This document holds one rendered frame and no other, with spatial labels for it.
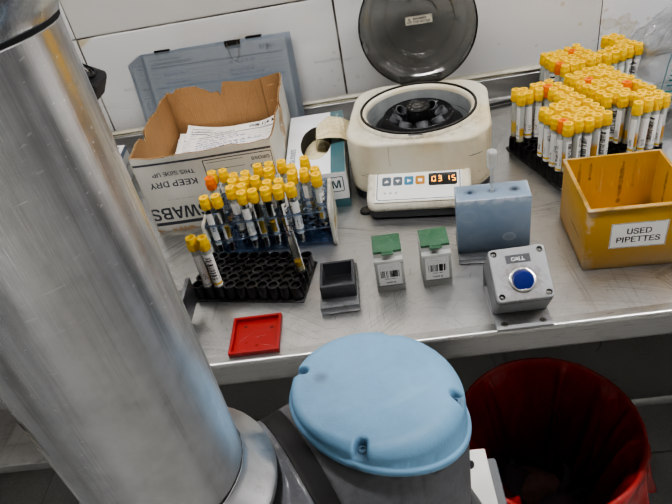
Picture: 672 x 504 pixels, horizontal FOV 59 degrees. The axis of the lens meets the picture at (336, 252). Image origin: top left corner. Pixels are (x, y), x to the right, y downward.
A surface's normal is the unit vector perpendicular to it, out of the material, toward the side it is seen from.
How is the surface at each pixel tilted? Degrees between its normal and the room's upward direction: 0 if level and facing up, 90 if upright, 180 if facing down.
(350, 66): 90
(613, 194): 90
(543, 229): 0
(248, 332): 0
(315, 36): 90
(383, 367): 8
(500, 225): 90
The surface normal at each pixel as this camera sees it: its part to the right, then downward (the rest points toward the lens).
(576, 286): -0.16, -0.78
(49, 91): 0.93, 0.07
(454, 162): -0.15, 0.63
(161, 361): 0.84, 0.20
